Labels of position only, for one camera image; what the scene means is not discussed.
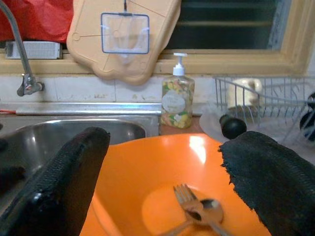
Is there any stainless steel double sink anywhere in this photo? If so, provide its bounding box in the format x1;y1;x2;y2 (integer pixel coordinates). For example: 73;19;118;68
0;102;163;222

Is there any silver metal fork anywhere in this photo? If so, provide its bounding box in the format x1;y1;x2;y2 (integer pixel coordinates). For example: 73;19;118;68
173;183;234;236

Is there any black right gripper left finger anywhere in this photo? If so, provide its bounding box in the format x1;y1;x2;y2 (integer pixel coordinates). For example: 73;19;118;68
0;126;111;236

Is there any silver metal spoon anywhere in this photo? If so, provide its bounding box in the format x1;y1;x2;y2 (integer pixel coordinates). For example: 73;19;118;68
159;198;224;236

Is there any blue framed mesh net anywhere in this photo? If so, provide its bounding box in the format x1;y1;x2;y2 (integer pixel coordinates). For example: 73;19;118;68
100;0;150;66

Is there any white wire dish rack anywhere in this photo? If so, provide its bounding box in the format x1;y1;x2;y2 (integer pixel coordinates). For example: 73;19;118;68
213;76;315;141

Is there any beige plastic cutting board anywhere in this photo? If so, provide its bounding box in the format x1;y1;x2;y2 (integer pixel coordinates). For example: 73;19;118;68
66;0;182;86

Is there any floral soap pump bottle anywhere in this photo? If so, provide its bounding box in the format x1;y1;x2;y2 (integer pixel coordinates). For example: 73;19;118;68
159;52;196;129

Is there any beige window frame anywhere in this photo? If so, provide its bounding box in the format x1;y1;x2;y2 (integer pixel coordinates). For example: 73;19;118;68
0;0;315;76

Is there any chrome gooseneck faucet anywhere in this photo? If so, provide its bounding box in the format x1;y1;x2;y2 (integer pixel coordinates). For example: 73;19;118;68
0;0;45;97

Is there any red plastic bag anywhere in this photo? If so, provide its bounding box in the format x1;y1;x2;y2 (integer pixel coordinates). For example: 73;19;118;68
0;0;74;44

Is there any cream ceramic mug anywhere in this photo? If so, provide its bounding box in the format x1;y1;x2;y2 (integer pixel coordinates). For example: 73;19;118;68
227;78;263;109

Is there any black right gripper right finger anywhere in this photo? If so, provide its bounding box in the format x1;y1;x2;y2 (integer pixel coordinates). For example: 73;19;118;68
218;131;315;236

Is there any dark louvre window glass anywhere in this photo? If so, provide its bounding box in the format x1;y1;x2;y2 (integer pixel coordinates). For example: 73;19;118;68
166;0;284;50

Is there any large black flask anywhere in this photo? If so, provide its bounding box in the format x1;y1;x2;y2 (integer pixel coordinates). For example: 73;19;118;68
299;92;315;141

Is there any orange plastic bowl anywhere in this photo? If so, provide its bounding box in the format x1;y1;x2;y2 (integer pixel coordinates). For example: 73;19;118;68
78;133;273;236

